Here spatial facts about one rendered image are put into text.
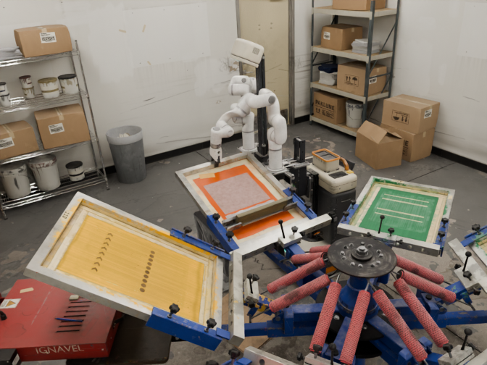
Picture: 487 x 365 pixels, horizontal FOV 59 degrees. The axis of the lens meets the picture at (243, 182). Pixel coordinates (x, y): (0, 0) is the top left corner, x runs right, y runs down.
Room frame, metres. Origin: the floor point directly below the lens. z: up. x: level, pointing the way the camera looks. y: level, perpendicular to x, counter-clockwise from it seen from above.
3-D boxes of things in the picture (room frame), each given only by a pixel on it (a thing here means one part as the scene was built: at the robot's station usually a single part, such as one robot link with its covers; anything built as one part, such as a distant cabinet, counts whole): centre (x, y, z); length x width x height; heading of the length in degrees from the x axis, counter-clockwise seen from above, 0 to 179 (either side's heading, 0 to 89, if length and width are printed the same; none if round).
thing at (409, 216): (2.34, -0.96, 1.05); 1.08 x 0.61 x 0.23; 150
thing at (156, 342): (1.55, 0.17, 0.91); 1.34 x 0.40 x 0.08; 90
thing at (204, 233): (2.41, 0.23, 0.74); 0.46 x 0.04 x 0.42; 30
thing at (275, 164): (2.88, -0.25, 1.21); 0.16 x 0.13 x 0.15; 114
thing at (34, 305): (1.56, 0.92, 1.06); 0.61 x 0.46 x 0.12; 90
